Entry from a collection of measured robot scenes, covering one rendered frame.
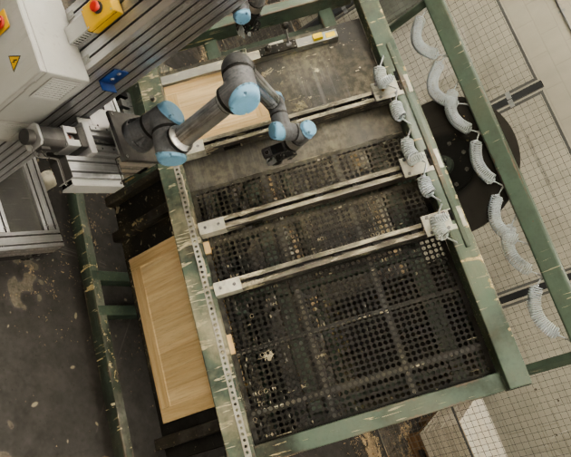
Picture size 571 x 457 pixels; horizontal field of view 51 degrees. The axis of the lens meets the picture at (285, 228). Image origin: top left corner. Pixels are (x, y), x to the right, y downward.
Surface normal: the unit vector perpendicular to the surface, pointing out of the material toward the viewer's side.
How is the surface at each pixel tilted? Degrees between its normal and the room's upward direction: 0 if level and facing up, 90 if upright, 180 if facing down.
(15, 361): 0
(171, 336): 90
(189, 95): 59
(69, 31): 90
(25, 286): 0
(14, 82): 90
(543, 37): 90
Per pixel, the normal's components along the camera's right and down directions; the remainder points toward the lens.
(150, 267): -0.54, -0.11
